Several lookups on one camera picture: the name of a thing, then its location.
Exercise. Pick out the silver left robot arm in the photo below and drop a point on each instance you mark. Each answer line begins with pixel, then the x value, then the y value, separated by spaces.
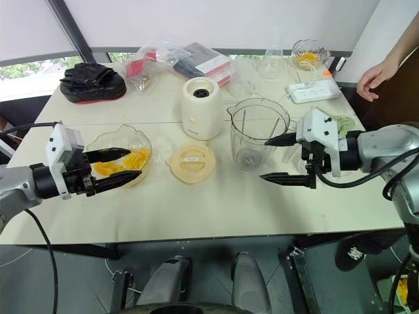
pixel 16 186

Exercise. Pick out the black table leg frame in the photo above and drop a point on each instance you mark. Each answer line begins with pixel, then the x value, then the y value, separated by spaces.
pixel 301 281
pixel 122 288

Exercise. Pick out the black window frame post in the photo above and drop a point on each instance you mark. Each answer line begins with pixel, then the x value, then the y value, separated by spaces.
pixel 78 29

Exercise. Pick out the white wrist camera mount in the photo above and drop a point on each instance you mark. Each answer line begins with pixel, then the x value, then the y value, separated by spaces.
pixel 316 126
pixel 59 140

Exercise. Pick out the small glass bowl with fruit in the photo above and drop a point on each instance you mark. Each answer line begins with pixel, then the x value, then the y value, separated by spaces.
pixel 309 55

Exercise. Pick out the black padded glove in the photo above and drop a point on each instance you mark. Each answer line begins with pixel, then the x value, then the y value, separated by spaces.
pixel 93 83

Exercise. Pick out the beige blender lid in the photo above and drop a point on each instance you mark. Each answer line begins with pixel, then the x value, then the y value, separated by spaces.
pixel 191 163

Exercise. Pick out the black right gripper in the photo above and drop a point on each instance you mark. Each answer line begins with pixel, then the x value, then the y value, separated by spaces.
pixel 314 158

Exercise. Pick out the clear glass flask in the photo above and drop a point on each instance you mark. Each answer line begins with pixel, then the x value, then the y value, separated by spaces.
pixel 271 63

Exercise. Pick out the small orange object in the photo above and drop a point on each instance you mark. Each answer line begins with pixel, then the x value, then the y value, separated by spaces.
pixel 327 73

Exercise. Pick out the white power strip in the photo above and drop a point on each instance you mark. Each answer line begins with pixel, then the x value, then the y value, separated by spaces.
pixel 314 91

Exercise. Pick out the clear bag with red card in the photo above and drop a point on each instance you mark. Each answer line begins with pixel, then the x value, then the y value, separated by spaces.
pixel 137 63

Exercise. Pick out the clear plastic bag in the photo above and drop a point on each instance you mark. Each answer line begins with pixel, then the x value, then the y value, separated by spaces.
pixel 168 52

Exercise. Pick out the wavy glass bowl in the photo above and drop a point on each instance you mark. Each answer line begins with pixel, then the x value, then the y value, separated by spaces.
pixel 108 139

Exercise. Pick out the person's bare forearm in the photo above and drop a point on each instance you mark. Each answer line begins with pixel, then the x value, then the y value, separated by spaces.
pixel 406 45

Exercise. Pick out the clear blender jar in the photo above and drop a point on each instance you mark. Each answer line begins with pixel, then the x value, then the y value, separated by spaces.
pixel 252 153

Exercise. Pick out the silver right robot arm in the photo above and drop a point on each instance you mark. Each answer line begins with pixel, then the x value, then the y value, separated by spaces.
pixel 376 147

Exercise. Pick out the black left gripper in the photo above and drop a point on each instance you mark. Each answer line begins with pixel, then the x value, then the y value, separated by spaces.
pixel 78 173

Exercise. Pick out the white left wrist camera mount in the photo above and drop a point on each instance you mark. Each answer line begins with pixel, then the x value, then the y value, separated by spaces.
pixel 59 140

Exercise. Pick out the yellow food pieces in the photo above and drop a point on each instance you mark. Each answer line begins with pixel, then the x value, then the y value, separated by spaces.
pixel 139 158

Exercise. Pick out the black shoe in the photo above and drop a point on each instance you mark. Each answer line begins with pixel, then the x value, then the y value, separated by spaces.
pixel 352 255

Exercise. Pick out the grey rounded robot leg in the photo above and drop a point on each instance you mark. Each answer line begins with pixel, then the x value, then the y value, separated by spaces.
pixel 248 281
pixel 163 281

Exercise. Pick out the person's bare hand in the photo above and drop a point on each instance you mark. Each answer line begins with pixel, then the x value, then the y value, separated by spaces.
pixel 376 76

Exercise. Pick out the green cloth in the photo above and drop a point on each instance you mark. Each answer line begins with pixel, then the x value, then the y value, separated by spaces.
pixel 347 124

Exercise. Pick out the green container with yellow food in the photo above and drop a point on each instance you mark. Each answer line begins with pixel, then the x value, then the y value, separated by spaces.
pixel 401 289

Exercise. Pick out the crumpled clear plastic film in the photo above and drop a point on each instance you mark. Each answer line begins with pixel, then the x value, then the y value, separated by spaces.
pixel 162 147

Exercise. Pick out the cream blender base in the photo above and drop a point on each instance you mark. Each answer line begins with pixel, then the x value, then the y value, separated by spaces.
pixel 201 114

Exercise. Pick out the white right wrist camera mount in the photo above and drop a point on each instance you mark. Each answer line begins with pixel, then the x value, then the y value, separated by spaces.
pixel 316 126

